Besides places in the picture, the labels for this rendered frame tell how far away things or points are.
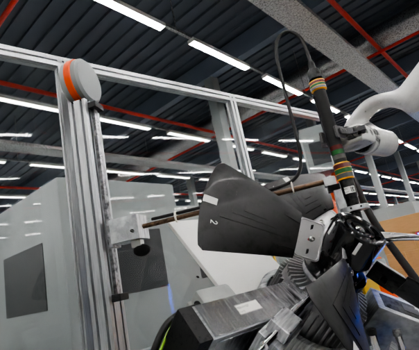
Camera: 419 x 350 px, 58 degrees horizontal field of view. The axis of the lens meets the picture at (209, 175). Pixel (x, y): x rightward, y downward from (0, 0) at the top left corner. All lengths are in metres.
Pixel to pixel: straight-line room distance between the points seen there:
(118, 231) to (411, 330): 0.79
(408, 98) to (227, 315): 0.80
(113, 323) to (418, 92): 1.06
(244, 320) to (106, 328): 0.50
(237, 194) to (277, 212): 0.10
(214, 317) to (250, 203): 0.26
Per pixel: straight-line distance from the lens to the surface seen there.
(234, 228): 0.80
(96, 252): 1.14
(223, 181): 0.84
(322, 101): 1.07
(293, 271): 0.92
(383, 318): 1.02
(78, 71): 1.30
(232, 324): 0.72
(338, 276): 0.71
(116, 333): 1.14
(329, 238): 0.88
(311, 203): 1.04
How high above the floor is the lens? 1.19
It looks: 15 degrees up
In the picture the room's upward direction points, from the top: 12 degrees counter-clockwise
